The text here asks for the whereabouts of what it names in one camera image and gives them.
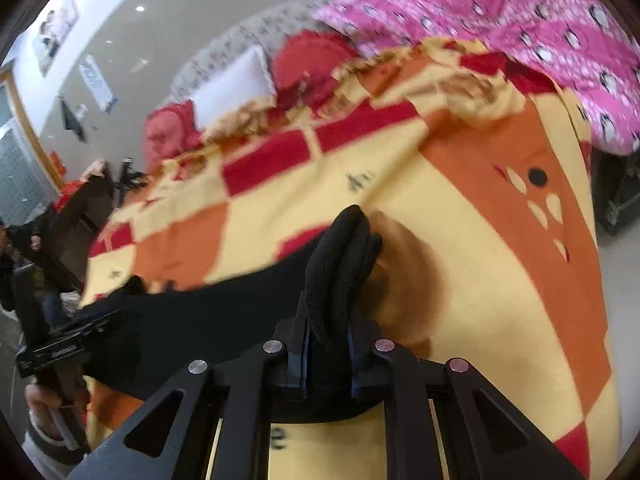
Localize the dark wooden side table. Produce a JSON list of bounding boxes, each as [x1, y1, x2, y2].
[[43, 159, 115, 290]]

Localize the operator left hand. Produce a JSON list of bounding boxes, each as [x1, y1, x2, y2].
[[22, 373, 90, 452]]

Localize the floral headboard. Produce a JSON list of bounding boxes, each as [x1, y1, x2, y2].
[[162, 0, 338, 105]]

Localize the bystander in dark clothes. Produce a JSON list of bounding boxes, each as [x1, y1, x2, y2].
[[1, 216, 55, 312]]

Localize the white pillow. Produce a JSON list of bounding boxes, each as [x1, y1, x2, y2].
[[189, 44, 276, 131]]

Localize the orange yellow red blanket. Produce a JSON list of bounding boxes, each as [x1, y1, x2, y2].
[[82, 38, 620, 479]]

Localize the pink penguin quilt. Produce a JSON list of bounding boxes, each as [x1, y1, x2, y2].
[[314, 0, 639, 155]]

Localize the white wall poster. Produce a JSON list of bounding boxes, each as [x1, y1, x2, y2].
[[78, 53, 117, 114]]

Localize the small red ruffled cushion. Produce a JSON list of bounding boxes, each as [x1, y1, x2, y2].
[[271, 30, 358, 110]]

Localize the framed wall photo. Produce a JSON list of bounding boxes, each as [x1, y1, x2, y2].
[[34, 0, 79, 77]]

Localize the black tripod device on bed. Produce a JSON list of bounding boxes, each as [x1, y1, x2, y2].
[[114, 157, 146, 207]]

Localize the black pants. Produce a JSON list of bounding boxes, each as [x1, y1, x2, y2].
[[80, 205, 383, 429]]

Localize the large red ruffled cushion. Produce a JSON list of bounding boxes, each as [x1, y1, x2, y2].
[[143, 100, 202, 172]]

